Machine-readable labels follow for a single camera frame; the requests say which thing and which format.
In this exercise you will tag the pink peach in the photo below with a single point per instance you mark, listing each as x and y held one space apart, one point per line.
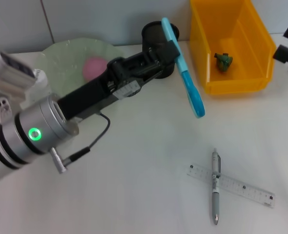
92 68

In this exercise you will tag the green plastic wrapper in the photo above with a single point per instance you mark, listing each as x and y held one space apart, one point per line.
223 62

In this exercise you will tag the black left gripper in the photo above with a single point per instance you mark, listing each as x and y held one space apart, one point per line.
97 92

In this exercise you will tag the yellow plastic bin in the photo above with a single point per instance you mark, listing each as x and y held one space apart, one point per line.
238 80

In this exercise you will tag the transparent plastic ruler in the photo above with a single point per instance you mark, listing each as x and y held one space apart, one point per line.
246 189

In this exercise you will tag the grey retractable pen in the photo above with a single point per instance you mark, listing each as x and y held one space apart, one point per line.
216 200

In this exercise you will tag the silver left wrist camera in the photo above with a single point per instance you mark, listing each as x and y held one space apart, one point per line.
9 73

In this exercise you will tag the pale green glass fruit plate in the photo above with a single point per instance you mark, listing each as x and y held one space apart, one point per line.
65 56

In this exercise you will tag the blue sheathed scissors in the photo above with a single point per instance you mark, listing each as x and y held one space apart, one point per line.
195 100

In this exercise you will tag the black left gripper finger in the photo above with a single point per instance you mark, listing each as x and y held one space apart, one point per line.
171 52

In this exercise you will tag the black mesh pen holder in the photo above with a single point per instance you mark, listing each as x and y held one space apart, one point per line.
153 34

